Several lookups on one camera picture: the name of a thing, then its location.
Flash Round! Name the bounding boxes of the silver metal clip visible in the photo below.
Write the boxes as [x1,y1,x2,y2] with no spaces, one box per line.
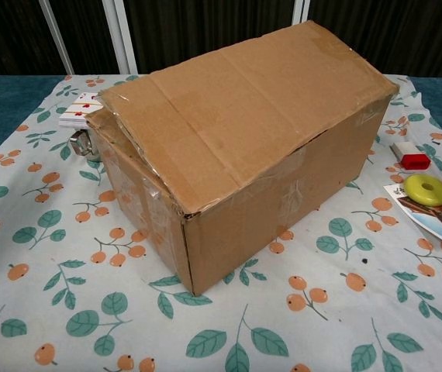
[69,129,104,163]

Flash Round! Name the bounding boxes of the white metal frame post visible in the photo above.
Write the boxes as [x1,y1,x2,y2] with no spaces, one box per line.
[289,0,311,30]
[102,0,139,74]
[38,0,75,75]

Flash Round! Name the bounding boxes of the white eraser block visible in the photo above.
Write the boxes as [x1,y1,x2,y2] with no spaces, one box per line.
[389,141,420,159]

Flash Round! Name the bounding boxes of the white floral tablecloth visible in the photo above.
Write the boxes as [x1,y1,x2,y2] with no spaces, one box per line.
[0,73,442,372]

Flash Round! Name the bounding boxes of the brown cardboard box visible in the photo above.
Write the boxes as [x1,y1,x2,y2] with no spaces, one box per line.
[85,19,399,298]

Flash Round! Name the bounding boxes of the banded playing card deck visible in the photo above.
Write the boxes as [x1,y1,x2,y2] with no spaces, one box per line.
[58,91,104,129]

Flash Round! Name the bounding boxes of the picture postcard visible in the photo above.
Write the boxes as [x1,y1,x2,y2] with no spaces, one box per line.
[383,184,442,246]

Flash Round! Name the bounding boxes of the yellow ring disc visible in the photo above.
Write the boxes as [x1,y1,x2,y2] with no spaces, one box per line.
[403,174,442,206]

